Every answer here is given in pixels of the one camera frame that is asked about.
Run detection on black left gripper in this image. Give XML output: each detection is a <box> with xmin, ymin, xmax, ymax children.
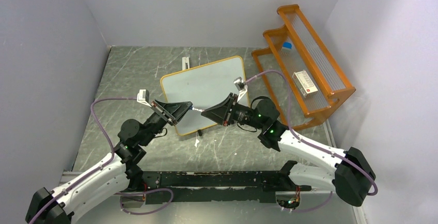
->
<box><xmin>139</xmin><ymin>98</ymin><xmax>191</xmax><ymax>146</ymax></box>

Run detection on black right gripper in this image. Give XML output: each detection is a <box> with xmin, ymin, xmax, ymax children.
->
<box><xmin>201</xmin><ymin>92</ymin><xmax>265</xmax><ymax>130</ymax></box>

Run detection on yellow-framed whiteboard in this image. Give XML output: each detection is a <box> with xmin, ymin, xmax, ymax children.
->
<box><xmin>160</xmin><ymin>55</ymin><xmax>248</xmax><ymax>137</ymax></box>

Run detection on white blue whiteboard marker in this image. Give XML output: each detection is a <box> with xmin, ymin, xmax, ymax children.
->
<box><xmin>191</xmin><ymin>107</ymin><xmax>204</xmax><ymax>113</ymax></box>

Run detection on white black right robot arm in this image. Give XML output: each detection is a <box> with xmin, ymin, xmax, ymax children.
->
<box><xmin>201</xmin><ymin>93</ymin><xmax>378</xmax><ymax>207</ymax></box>

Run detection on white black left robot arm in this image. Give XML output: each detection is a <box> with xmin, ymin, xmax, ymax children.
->
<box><xmin>25</xmin><ymin>100</ymin><xmax>193</xmax><ymax>223</ymax></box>

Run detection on white whiteboard eraser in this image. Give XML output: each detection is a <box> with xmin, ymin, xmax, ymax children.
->
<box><xmin>182</xmin><ymin>56</ymin><xmax>190</xmax><ymax>70</ymax></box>

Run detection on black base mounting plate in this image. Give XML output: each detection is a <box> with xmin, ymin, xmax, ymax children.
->
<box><xmin>124</xmin><ymin>171</ymin><xmax>311</xmax><ymax>204</ymax></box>

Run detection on white red box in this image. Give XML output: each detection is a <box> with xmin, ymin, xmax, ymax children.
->
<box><xmin>292</xmin><ymin>70</ymin><xmax>319</xmax><ymax>98</ymax></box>

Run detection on blue-capped item on shelf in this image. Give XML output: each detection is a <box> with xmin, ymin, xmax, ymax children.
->
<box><xmin>282</xmin><ymin>42</ymin><xmax>293</xmax><ymax>50</ymax></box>

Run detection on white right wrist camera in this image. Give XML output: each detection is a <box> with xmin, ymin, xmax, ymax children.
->
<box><xmin>233</xmin><ymin>77</ymin><xmax>248</xmax><ymax>102</ymax></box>

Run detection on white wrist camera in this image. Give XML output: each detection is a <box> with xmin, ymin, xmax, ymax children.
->
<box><xmin>233</xmin><ymin>77</ymin><xmax>248</xmax><ymax>102</ymax></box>
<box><xmin>136</xmin><ymin>89</ymin><xmax>151</xmax><ymax>107</ymax></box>

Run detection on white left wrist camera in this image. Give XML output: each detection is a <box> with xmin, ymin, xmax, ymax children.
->
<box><xmin>136</xmin><ymin>89</ymin><xmax>151</xmax><ymax>107</ymax></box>

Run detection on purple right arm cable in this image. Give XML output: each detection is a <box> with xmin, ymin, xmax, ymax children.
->
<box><xmin>244</xmin><ymin>70</ymin><xmax>379</xmax><ymax>214</ymax></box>

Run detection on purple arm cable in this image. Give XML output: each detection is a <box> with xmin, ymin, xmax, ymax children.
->
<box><xmin>29</xmin><ymin>97</ymin><xmax>175</xmax><ymax>224</ymax></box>
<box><xmin>244</xmin><ymin>70</ymin><xmax>379</xmax><ymax>214</ymax></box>

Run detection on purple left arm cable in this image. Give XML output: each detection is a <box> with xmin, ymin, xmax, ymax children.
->
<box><xmin>29</xmin><ymin>97</ymin><xmax>175</xmax><ymax>224</ymax></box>

